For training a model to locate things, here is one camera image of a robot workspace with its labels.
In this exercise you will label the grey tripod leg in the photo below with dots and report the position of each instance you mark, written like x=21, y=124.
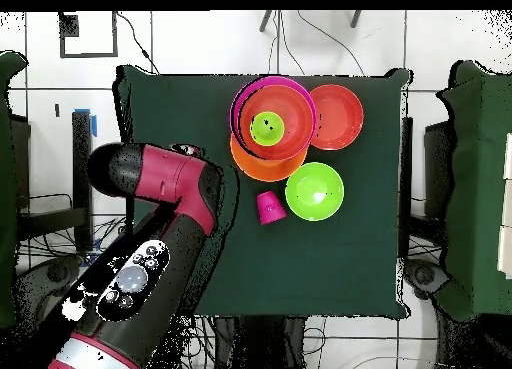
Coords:
x=355, y=19
x=266, y=22

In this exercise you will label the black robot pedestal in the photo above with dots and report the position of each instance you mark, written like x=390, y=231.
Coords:
x=260, y=345

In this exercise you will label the white box stack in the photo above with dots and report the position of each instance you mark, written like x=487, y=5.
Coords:
x=507, y=245

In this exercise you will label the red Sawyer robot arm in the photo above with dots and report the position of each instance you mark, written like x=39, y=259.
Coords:
x=168, y=177

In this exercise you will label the light green cup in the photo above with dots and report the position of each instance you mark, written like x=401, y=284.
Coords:
x=267, y=129

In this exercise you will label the red-orange bowl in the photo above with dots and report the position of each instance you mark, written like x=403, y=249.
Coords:
x=296, y=117
x=340, y=117

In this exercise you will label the large orange bowl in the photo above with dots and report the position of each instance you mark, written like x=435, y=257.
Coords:
x=264, y=171

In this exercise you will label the dark green table cloth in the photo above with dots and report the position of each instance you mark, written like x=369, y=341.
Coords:
x=320, y=265

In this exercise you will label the large pink bowl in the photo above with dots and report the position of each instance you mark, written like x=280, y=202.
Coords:
x=238, y=101

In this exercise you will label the green bowl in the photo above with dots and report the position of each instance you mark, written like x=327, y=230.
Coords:
x=314, y=191

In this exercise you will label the black square floor frame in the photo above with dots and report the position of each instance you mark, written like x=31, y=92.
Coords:
x=115, y=33

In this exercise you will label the black pedestal foot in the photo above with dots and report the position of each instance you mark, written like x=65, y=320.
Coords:
x=426, y=277
x=44, y=277

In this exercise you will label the green clothed side table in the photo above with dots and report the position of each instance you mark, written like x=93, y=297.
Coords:
x=476, y=185
x=8, y=185

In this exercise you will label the raspberry red cup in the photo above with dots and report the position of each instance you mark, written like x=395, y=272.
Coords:
x=270, y=209

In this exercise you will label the blue tape strip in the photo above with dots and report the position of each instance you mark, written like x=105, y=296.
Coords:
x=94, y=126

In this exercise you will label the black metal stand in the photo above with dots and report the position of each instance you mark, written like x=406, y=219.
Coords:
x=82, y=137

